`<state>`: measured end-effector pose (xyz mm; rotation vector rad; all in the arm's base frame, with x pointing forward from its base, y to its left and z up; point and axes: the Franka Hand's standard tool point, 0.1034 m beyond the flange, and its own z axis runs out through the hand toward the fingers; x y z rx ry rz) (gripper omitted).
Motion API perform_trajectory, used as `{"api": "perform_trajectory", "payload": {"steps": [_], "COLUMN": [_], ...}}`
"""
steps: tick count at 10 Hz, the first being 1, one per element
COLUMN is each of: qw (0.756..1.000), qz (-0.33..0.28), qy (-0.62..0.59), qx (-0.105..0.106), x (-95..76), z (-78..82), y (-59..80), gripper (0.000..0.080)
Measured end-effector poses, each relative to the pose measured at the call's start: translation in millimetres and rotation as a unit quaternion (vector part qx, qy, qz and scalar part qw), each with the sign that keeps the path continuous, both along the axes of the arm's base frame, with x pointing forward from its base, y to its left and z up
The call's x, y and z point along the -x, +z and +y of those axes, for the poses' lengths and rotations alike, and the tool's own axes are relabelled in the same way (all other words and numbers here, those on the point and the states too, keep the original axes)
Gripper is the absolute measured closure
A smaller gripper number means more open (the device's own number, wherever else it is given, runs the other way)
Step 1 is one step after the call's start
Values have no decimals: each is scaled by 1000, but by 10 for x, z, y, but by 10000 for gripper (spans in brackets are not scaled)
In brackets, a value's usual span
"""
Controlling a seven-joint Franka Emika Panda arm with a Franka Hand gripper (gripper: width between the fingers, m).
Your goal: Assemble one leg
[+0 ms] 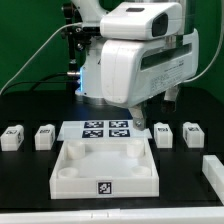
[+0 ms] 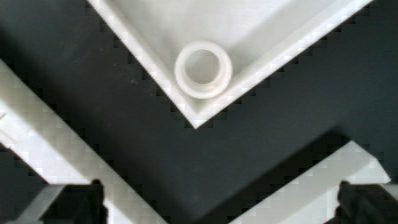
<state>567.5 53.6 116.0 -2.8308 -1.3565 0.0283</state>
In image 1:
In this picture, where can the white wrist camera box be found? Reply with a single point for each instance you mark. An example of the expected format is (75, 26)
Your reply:
(142, 21)

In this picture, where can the white obstacle bracket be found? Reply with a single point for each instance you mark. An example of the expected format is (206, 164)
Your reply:
(213, 170)

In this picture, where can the white square tabletop part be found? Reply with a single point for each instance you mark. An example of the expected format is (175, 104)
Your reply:
(104, 168)

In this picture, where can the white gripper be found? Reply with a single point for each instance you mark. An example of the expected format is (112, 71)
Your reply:
(134, 71)

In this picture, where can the black camera stand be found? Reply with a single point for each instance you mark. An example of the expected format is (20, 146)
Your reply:
(76, 41)

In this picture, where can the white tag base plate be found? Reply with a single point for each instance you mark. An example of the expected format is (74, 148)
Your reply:
(100, 129)

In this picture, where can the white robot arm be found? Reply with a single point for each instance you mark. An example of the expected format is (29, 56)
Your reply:
(91, 13)

